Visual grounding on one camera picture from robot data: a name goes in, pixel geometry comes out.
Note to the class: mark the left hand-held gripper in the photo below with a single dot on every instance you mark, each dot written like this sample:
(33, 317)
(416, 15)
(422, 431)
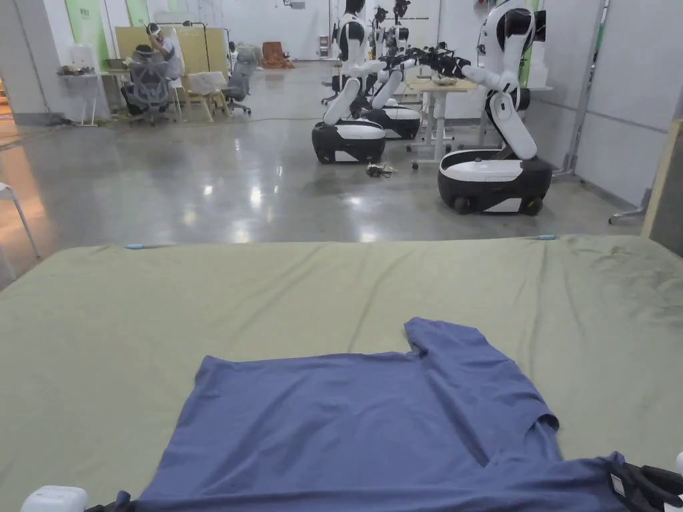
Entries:
(53, 498)

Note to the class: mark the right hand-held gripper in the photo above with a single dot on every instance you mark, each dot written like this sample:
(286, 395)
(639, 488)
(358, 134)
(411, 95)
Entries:
(680, 463)

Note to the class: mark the brown heap of cloth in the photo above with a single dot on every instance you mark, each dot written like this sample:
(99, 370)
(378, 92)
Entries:
(276, 56)

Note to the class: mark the dark blue shirt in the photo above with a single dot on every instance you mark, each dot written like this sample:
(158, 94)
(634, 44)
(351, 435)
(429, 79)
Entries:
(347, 426)

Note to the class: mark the bed with pale green sheet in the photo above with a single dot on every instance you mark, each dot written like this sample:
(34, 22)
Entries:
(267, 298)

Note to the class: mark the white and black wheeled robot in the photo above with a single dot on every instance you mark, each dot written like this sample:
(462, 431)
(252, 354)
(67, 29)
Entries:
(397, 118)
(493, 176)
(347, 140)

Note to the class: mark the upright wooden board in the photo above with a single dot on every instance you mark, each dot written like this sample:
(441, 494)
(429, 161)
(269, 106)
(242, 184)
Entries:
(661, 176)

